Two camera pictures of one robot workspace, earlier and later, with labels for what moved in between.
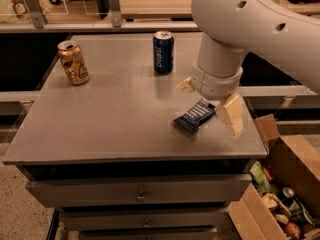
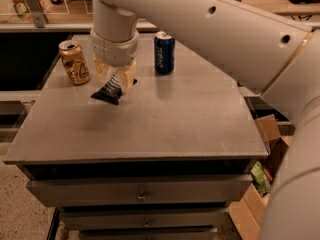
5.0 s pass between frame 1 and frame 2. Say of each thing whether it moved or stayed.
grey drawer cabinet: stayed
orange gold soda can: stayed
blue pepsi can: stayed
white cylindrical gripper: moved
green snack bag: stayed
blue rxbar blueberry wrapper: moved
